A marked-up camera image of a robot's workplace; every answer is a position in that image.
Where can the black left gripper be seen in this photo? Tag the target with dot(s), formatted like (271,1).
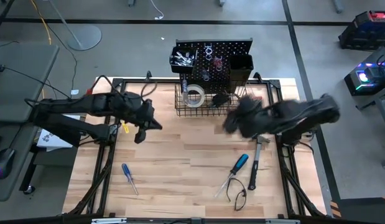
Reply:
(139,110)

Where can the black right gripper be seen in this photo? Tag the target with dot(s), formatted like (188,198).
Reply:
(246,118)

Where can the white masking tape roll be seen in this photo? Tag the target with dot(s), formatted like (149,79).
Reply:
(194,88)

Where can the black metal pegboard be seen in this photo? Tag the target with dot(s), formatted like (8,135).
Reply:
(223,49)

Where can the silver wrenches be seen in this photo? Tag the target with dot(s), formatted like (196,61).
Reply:
(183,58)

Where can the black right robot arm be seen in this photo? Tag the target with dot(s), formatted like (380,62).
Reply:
(304,112)

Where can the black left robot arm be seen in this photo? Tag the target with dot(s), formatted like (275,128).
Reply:
(95,104)

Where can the tall black pegboard bin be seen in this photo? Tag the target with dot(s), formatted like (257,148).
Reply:
(240,74)

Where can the silver pegboard hook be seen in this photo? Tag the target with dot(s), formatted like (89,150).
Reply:
(221,59)
(208,53)

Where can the wide black pegboard bin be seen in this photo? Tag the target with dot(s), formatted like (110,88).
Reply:
(179,70)

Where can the red flat object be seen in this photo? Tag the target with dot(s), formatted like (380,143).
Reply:
(89,91)

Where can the white floor sticker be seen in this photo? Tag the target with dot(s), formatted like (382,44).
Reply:
(75,92)

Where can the white paper sheet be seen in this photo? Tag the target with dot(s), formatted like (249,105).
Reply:
(52,141)

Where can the grey round stand base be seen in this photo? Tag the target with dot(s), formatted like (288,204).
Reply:
(85,37)

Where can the grey furniture foot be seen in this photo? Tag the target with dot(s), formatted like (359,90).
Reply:
(336,4)
(221,2)
(131,2)

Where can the black desk leg with caster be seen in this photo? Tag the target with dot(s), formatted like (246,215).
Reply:
(30,168)

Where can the black computer with coloured lights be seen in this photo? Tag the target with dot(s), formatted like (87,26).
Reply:
(366,81)

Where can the grey desk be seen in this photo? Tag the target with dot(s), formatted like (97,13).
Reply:
(18,87)

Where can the black crate with red top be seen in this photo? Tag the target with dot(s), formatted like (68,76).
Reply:
(363,34)

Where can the black computer mouse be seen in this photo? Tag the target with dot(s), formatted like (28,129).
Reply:
(4,161)

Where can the black block with hazard stripes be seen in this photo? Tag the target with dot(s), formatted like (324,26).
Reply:
(360,211)

